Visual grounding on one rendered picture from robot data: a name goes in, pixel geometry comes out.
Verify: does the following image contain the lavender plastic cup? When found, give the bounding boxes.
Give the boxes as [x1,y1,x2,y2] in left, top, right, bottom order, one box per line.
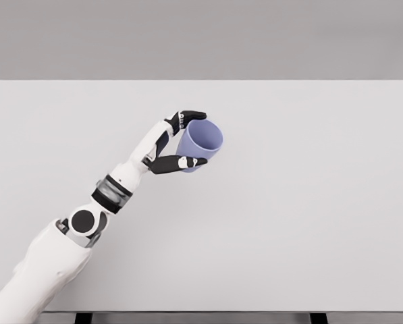
[175,119,224,173]

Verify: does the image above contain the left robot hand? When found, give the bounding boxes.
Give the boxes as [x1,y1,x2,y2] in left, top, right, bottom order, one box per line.
[127,109,209,176]

